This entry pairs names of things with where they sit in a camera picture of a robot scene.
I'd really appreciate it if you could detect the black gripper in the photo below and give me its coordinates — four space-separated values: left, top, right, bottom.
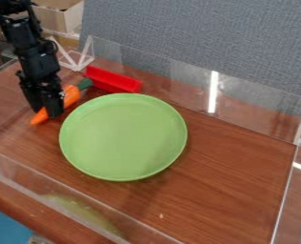
14 42 64 118

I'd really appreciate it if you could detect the orange toy carrot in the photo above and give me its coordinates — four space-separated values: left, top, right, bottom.
30 78 94 125

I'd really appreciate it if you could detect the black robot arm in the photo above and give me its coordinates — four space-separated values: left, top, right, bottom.
0 0 64 118

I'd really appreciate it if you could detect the green plate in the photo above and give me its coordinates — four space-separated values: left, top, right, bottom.
59 93 187 181

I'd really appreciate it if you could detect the red plastic block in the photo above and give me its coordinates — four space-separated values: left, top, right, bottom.
84 65 142 93

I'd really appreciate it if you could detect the cardboard box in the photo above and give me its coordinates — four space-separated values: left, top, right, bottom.
0 0 86 34

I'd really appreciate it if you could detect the clear acrylic triangle bracket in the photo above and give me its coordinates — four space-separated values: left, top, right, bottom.
48 36 95 71

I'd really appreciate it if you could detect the clear acrylic enclosure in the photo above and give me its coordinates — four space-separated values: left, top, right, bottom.
0 39 301 244

